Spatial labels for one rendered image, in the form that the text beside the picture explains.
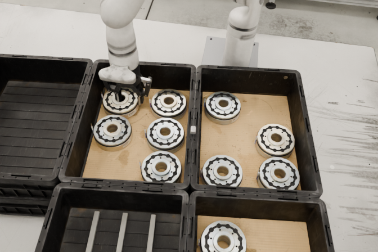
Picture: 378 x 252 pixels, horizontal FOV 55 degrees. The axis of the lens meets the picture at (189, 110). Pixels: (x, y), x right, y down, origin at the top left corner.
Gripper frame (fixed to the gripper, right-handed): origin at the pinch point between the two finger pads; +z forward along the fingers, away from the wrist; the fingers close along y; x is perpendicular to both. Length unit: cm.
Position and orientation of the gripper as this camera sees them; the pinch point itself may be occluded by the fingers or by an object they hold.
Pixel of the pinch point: (129, 98)
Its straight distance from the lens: 106.4
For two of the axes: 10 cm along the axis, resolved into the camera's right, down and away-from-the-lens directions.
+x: -1.6, 7.6, -6.3
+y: -9.9, -1.4, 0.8
